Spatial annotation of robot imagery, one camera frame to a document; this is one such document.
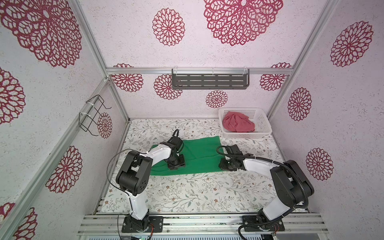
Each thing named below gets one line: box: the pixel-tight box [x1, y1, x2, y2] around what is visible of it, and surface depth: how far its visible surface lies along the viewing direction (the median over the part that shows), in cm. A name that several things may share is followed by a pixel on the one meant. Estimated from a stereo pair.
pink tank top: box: [222, 111, 256, 132], surface depth 115 cm
